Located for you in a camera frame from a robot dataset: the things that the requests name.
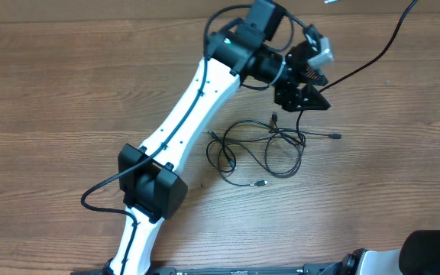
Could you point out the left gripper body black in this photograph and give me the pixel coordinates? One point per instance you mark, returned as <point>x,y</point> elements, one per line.
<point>281,90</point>

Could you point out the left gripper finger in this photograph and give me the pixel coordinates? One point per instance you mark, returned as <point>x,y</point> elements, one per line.
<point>310,99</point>
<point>314,77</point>

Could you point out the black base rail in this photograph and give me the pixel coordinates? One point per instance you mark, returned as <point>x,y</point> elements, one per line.
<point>307,269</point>

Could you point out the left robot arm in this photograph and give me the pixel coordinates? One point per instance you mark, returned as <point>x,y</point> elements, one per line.
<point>149,174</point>

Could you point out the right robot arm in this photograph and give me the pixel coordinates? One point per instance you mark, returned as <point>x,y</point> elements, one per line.
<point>419,255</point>

